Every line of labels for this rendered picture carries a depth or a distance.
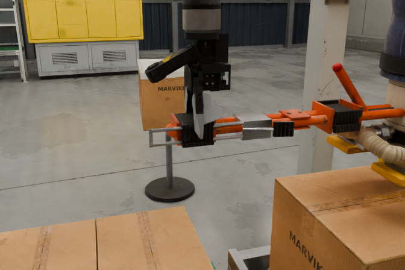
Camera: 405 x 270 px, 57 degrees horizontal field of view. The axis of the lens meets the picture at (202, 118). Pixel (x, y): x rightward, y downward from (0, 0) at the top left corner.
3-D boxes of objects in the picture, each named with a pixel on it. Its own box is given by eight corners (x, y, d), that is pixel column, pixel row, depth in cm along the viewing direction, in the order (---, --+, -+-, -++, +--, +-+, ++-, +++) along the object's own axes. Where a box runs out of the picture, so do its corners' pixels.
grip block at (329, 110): (337, 119, 96) (340, 97, 94) (363, 132, 87) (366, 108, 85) (308, 122, 94) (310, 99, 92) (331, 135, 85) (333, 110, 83)
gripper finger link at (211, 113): (227, 135, 74) (222, 90, 75) (198, 138, 73) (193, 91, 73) (223, 137, 77) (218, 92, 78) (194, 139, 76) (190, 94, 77)
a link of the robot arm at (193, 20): (186, 9, 69) (178, 8, 76) (187, 35, 70) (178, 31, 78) (225, 9, 71) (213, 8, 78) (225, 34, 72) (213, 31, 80)
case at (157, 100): (139, 108, 310) (137, 59, 298) (187, 105, 317) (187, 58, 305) (143, 131, 253) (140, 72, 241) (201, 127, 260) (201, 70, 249)
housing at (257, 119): (259, 128, 89) (260, 110, 87) (272, 138, 83) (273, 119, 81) (231, 131, 87) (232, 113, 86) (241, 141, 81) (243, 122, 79)
